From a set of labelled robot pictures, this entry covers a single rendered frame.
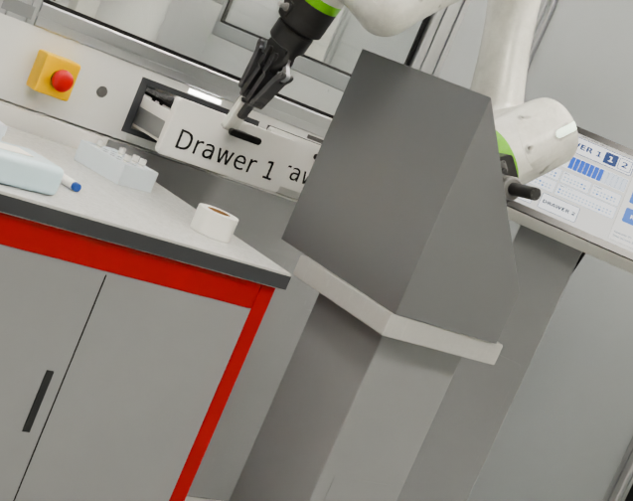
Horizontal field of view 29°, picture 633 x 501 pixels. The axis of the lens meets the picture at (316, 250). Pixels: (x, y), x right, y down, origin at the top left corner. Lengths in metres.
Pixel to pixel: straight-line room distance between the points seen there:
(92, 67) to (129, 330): 0.67
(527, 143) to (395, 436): 0.56
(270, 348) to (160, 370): 0.90
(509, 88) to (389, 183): 0.40
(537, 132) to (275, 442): 0.72
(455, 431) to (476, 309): 0.98
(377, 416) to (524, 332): 0.94
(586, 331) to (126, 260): 2.08
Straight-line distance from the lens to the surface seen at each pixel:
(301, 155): 2.66
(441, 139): 2.06
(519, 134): 2.21
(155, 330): 1.92
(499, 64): 2.42
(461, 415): 3.08
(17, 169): 1.76
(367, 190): 2.17
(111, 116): 2.44
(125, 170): 2.16
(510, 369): 3.06
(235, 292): 1.96
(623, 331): 3.62
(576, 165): 3.03
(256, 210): 2.66
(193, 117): 2.33
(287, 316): 2.81
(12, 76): 2.34
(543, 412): 3.74
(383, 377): 2.13
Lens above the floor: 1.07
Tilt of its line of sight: 8 degrees down
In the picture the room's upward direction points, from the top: 23 degrees clockwise
